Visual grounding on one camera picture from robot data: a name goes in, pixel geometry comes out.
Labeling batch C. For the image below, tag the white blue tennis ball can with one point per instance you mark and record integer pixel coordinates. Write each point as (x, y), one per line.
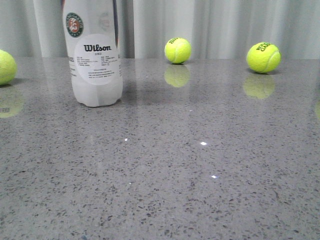
(91, 36)

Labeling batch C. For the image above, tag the tennis ball centre back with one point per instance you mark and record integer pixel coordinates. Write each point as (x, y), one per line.
(177, 50)

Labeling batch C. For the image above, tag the tennis ball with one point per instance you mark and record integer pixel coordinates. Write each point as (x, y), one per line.
(177, 50)
(8, 67)

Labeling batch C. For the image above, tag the tennis ball Roland Garros print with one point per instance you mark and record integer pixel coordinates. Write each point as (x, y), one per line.
(263, 57)

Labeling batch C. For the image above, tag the tennis ball far left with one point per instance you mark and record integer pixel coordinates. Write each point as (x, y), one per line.
(8, 67)

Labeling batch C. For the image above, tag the grey pleated curtain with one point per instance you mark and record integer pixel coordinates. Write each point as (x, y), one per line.
(216, 29)

